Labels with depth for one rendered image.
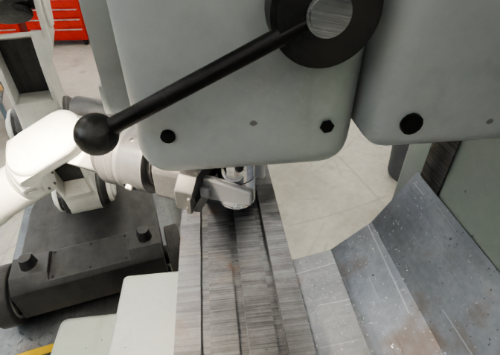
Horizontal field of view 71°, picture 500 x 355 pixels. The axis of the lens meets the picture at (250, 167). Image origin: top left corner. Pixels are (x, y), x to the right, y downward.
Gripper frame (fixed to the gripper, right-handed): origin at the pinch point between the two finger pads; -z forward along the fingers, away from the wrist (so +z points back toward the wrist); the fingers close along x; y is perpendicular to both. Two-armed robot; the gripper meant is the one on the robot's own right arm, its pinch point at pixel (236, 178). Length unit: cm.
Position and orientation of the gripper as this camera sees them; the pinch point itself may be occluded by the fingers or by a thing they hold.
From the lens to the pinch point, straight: 44.3
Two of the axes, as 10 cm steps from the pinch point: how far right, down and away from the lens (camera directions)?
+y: -0.1, 8.0, 6.0
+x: 3.2, -5.7, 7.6
